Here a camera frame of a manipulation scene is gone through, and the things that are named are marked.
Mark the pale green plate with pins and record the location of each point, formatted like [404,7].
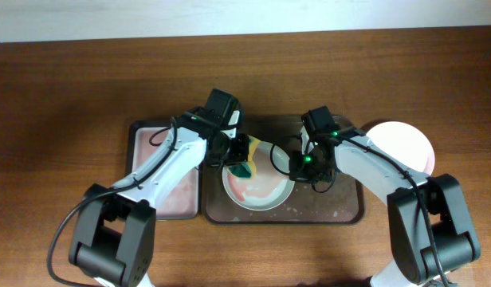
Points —
[266,190]

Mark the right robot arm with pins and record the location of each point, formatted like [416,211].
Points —
[431,230]

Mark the green yellow sponge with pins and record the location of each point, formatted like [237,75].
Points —
[246,169]

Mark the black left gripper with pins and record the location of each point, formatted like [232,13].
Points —
[241,155]

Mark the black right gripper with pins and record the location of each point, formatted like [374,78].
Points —
[297,173]

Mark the small black tray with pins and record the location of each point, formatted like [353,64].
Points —
[183,201]

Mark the pinkish white plate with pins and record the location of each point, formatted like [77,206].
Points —
[405,143]

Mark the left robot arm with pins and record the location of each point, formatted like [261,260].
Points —
[114,234]

